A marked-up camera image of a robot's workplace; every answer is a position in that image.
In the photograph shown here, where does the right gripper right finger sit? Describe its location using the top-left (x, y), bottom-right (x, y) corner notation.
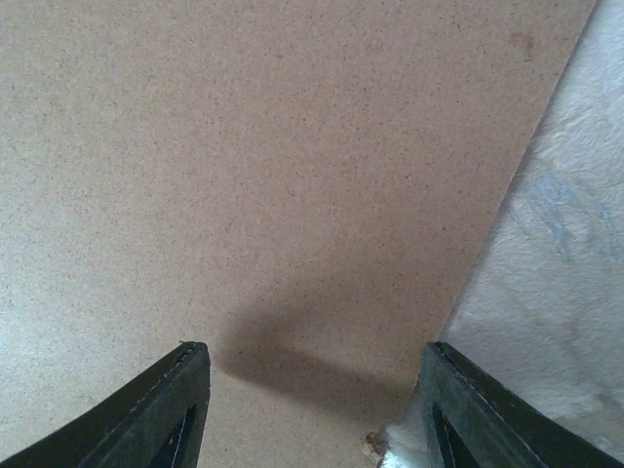
top-left (419, 341), bottom-right (623, 468)

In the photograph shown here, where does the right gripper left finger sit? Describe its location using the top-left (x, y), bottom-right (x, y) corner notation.
top-left (1, 342), bottom-right (211, 467)

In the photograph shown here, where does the brown cardboard backing board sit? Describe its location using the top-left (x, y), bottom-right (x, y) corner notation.
top-left (1, 1), bottom-right (594, 467)

